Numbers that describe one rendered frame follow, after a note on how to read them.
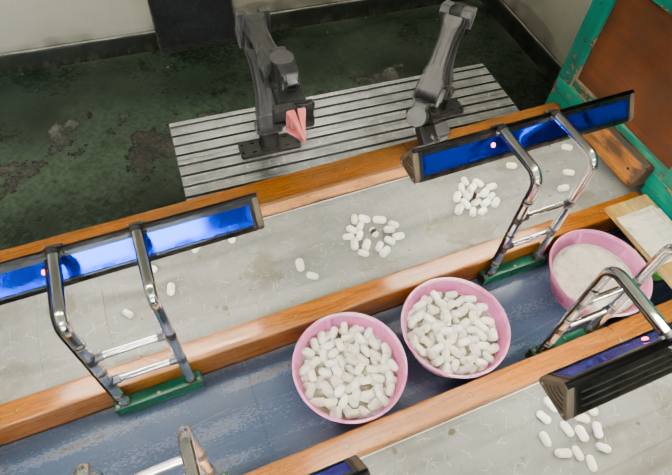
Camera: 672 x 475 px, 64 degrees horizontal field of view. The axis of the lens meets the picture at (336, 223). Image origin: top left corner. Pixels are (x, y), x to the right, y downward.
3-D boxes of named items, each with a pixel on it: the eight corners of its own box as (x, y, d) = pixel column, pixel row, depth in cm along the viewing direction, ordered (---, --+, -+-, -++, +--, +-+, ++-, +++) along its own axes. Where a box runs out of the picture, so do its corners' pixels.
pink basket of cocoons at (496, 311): (374, 337, 139) (378, 320, 132) (441, 277, 151) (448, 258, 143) (454, 414, 128) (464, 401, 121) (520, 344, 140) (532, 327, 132)
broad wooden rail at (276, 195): (3, 292, 153) (-30, 256, 138) (537, 139, 199) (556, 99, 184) (5, 329, 146) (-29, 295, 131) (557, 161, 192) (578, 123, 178)
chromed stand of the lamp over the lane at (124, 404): (107, 345, 135) (35, 244, 99) (187, 319, 140) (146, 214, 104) (119, 417, 125) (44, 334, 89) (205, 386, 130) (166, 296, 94)
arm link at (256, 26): (294, 64, 135) (263, -3, 152) (259, 70, 133) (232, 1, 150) (295, 102, 145) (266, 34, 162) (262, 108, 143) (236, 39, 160)
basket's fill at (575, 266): (530, 266, 153) (537, 255, 149) (594, 243, 159) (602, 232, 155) (579, 334, 141) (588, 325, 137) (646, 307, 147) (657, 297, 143)
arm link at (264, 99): (283, 133, 167) (264, 21, 153) (262, 137, 166) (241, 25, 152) (279, 129, 173) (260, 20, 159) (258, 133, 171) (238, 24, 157)
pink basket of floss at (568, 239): (527, 306, 146) (539, 289, 139) (548, 235, 161) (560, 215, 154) (628, 348, 140) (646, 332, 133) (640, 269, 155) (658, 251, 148)
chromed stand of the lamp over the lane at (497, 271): (448, 234, 160) (489, 121, 124) (505, 215, 165) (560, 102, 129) (481, 287, 149) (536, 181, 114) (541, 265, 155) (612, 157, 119)
